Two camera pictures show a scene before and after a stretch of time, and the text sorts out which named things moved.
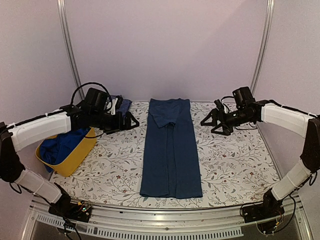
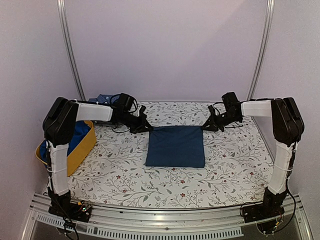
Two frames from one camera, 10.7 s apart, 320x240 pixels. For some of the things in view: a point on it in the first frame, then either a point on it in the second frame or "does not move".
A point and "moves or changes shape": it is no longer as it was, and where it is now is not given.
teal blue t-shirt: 170,167 moves or changes shape
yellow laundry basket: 68,166 does not move
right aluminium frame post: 264,45 does not move
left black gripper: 119,126 → 141,127
